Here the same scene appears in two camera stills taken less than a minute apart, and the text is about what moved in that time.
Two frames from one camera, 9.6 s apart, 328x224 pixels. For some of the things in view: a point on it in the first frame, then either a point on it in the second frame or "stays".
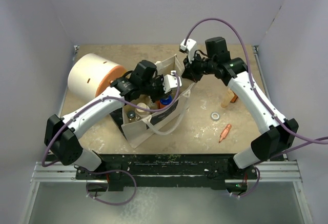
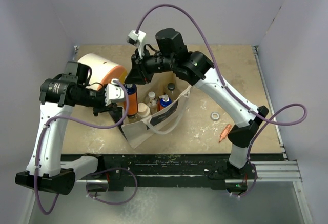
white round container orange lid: (90, 75) stays
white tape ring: (214, 119) stays
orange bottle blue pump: (163, 102) stays
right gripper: (190, 72) → (139, 74)
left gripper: (160, 79) → (103, 107)
